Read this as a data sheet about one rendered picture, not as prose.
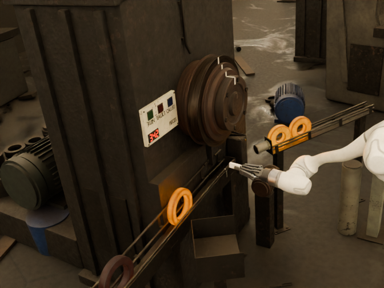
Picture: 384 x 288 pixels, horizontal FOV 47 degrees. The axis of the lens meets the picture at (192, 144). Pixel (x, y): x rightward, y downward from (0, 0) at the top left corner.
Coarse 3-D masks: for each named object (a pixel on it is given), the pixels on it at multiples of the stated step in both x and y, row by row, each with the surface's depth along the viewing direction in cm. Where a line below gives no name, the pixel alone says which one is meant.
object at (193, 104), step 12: (204, 60) 216; (216, 60) 213; (228, 60) 224; (204, 72) 208; (192, 84) 208; (204, 84) 207; (192, 96) 207; (192, 108) 208; (192, 120) 211; (192, 132) 216; (204, 132) 215; (216, 144) 228
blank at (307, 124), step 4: (300, 116) 275; (296, 120) 272; (300, 120) 273; (304, 120) 274; (308, 120) 275; (292, 124) 273; (296, 124) 273; (300, 124) 274; (304, 124) 275; (308, 124) 277; (292, 128) 273; (296, 128) 274; (304, 128) 279; (308, 128) 278; (292, 132) 274; (296, 132) 275; (300, 132) 279; (304, 132) 278; (292, 136) 275; (300, 136) 278
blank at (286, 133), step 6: (276, 126) 269; (282, 126) 269; (270, 132) 269; (276, 132) 269; (282, 132) 271; (288, 132) 273; (270, 138) 269; (282, 138) 275; (288, 138) 275; (282, 144) 274
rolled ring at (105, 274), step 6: (114, 258) 177; (120, 258) 177; (126, 258) 180; (108, 264) 174; (114, 264) 174; (120, 264) 177; (126, 264) 181; (132, 264) 184; (102, 270) 173; (108, 270) 172; (114, 270) 175; (126, 270) 184; (132, 270) 185; (102, 276) 172; (108, 276) 172; (126, 276) 184; (132, 276) 186; (102, 282) 171; (108, 282) 172; (120, 282) 185; (126, 282) 184
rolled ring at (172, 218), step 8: (176, 192) 208; (184, 192) 211; (176, 200) 206; (184, 200) 219; (192, 200) 220; (168, 208) 206; (176, 208) 207; (184, 208) 219; (168, 216) 207; (176, 216) 208; (176, 224) 209
